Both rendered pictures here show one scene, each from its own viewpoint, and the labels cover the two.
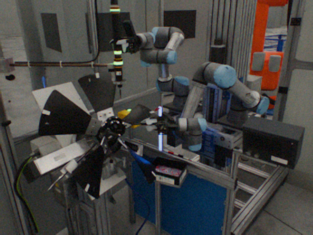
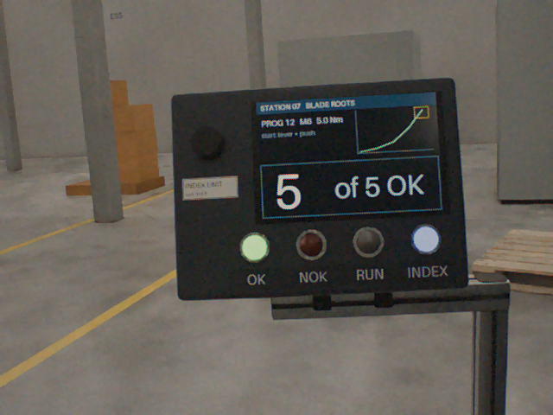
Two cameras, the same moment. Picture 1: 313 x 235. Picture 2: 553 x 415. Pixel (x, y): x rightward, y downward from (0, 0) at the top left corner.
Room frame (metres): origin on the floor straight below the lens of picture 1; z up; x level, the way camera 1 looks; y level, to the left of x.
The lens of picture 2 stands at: (1.65, -0.97, 1.25)
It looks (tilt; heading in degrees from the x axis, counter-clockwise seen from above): 11 degrees down; 145
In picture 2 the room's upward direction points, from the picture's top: 4 degrees counter-clockwise
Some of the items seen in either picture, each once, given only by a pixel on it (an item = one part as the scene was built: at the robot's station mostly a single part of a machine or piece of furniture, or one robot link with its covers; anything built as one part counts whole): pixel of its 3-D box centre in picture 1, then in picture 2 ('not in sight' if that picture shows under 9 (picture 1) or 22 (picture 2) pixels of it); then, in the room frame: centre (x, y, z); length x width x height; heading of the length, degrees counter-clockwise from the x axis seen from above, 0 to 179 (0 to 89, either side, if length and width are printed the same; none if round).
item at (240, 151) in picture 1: (254, 156); (388, 296); (1.23, -0.54, 1.04); 0.24 x 0.03 x 0.03; 51
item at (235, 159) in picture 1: (235, 163); (488, 367); (1.30, -0.46, 0.96); 0.03 x 0.03 x 0.20; 51
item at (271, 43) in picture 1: (278, 53); not in sight; (7.74, -3.61, 0.49); 1.27 x 0.88 x 0.98; 125
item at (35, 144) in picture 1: (43, 149); not in sight; (1.58, 0.75, 0.92); 0.17 x 0.16 x 0.11; 51
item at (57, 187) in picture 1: (64, 187); not in sight; (1.39, 0.58, 0.73); 0.15 x 0.09 x 0.22; 51
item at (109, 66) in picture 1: (117, 73); not in sight; (1.36, 0.19, 1.47); 0.09 x 0.07 x 0.10; 86
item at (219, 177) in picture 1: (172, 159); not in sight; (1.57, -0.13, 0.82); 0.90 x 0.04 x 0.08; 51
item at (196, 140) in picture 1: (193, 139); not in sight; (1.37, -0.23, 1.08); 0.11 x 0.08 x 0.11; 32
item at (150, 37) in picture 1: (145, 40); not in sight; (1.60, 0.04, 1.61); 0.11 x 0.08 x 0.09; 151
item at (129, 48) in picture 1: (130, 43); not in sight; (1.46, 0.12, 1.61); 0.12 x 0.08 x 0.09; 151
